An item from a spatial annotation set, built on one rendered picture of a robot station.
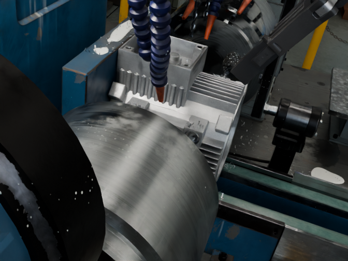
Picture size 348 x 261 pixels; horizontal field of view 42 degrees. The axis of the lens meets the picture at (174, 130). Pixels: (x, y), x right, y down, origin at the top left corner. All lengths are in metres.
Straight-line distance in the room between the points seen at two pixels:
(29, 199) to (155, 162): 0.29
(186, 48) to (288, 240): 0.36
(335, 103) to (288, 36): 0.65
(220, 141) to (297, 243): 0.22
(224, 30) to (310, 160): 0.43
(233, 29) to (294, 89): 0.60
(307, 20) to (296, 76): 1.02
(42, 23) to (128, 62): 0.14
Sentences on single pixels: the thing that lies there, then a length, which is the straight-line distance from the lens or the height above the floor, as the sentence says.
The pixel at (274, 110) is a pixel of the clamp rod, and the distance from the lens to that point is 0.88.
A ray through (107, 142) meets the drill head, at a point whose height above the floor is 1.16.
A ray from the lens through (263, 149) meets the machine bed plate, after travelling 1.15.
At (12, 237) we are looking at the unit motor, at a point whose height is 1.32.
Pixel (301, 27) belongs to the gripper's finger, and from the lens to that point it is 0.56.
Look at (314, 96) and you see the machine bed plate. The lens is 1.48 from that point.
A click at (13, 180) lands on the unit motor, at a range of 0.18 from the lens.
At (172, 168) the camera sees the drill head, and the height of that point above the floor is 1.14.
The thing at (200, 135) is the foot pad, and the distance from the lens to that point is 0.67.
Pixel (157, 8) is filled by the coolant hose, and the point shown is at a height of 1.29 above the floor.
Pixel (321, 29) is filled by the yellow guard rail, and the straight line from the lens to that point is 3.03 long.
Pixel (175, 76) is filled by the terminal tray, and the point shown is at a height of 1.13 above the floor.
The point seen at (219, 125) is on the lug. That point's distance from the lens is 0.68.
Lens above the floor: 1.45
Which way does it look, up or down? 35 degrees down
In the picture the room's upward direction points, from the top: 10 degrees clockwise
